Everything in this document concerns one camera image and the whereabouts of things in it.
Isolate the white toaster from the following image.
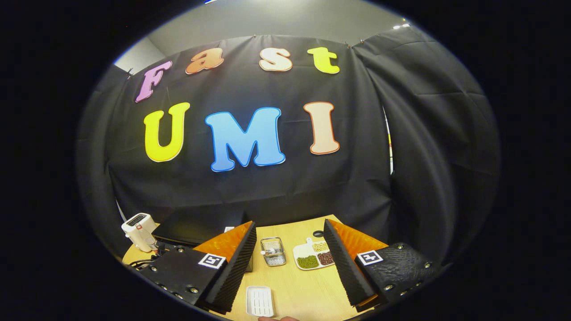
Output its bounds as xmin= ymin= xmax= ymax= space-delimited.
xmin=121 ymin=213 xmax=158 ymax=253

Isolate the black cable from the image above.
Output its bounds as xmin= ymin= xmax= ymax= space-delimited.
xmin=128 ymin=254 xmax=166 ymax=270

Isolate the metal wire basket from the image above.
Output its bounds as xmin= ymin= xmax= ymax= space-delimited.
xmin=260 ymin=237 xmax=287 ymax=268

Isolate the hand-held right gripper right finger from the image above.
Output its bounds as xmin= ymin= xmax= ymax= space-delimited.
xmin=323 ymin=218 xmax=447 ymax=313

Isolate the white divided plate with beans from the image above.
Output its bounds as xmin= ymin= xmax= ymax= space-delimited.
xmin=292 ymin=237 xmax=335 ymax=271

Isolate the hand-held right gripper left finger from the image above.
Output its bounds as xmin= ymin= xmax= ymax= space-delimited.
xmin=133 ymin=220 xmax=258 ymax=314

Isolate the black electric oven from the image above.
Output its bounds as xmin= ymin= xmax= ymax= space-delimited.
xmin=153 ymin=209 xmax=254 ymax=273

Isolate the small white ribbed tray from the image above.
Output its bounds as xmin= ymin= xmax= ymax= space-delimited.
xmin=245 ymin=285 xmax=275 ymax=318

